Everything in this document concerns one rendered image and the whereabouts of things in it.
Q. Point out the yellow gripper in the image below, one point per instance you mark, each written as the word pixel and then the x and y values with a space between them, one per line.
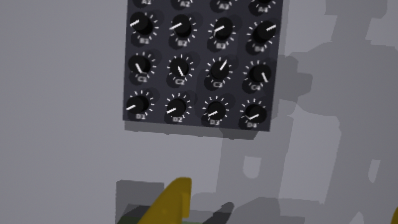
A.
pixel 173 204

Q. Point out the dark grey panel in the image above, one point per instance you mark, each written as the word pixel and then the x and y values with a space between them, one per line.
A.
pixel 197 90

